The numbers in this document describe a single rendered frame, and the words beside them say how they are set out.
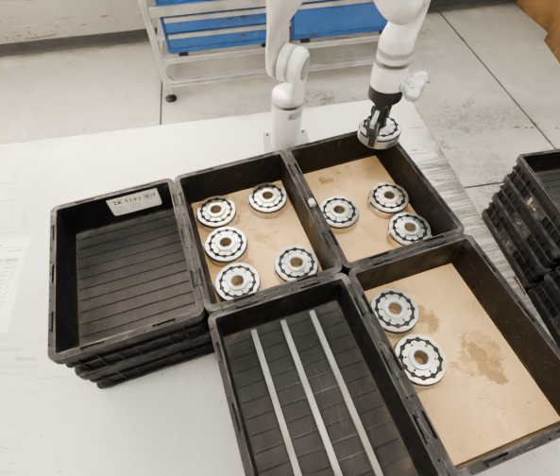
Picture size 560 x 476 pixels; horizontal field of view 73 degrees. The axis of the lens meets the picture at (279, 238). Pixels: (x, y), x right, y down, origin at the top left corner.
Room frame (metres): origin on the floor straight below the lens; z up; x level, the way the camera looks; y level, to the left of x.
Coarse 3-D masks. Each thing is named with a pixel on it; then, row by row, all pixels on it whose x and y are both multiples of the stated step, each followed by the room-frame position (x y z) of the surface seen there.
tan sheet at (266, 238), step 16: (240, 192) 0.73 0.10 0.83; (240, 208) 0.67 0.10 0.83; (288, 208) 0.66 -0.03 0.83; (240, 224) 0.61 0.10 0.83; (256, 224) 0.61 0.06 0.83; (272, 224) 0.61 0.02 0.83; (288, 224) 0.60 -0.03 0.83; (256, 240) 0.56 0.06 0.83; (272, 240) 0.56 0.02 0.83; (288, 240) 0.55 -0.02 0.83; (304, 240) 0.55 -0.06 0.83; (256, 256) 0.51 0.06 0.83; (272, 256) 0.51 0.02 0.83; (272, 272) 0.46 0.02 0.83
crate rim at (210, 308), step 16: (240, 160) 0.75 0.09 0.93; (256, 160) 0.75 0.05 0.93; (288, 160) 0.74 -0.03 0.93; (192, 176) 0.70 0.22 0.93; (304, 192) 0.63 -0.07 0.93; (320, 224) 0.53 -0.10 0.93; (192, 240) 0.51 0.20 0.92; (192, 256) 0.45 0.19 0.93; (336, 256) 0.44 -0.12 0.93; (320, 272) 0.40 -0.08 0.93; (336, 272) 0.40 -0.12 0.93; (272, 288) 0.37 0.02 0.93; (208, 304) 0.34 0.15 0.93; (224, 304) 0.33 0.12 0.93
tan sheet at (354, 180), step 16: (368, 160) 0.83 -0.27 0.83; (304, 176) 0.78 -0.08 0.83; (320, 176) 0.77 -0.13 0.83; (336, 176) 0.77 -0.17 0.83; (352, 176) 0.77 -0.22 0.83; (368, 176) 0.77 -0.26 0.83; (384, 176) 0.76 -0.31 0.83; (320, 192) 0.71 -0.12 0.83; (336, 192) 0.71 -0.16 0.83; (352, 192) 0.71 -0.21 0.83; (368, 192) 0.70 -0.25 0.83; (368, 208) 0.65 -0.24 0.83; (368, 224) 0.59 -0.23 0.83; (384, 224) 0.59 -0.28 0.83; (352, 240) 0.54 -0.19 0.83; (368, 240) 0.54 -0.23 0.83; (384, 240) 0.54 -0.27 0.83; (352, 256) 0.50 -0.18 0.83; (368, 256) 0.49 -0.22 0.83
